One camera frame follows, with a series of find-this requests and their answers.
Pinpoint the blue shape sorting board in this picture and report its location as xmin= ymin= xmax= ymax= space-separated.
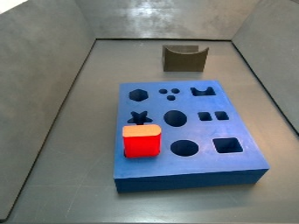
xmin=113 ymin=80 xmax=269 ymax=193

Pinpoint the red rounded block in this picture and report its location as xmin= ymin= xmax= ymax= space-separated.
xmin=122 ymin=124 xmax=161 ymax=158

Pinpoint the olive curved block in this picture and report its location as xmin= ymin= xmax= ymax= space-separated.
xmin=162 ymin=45 xmax=209 ymax=72

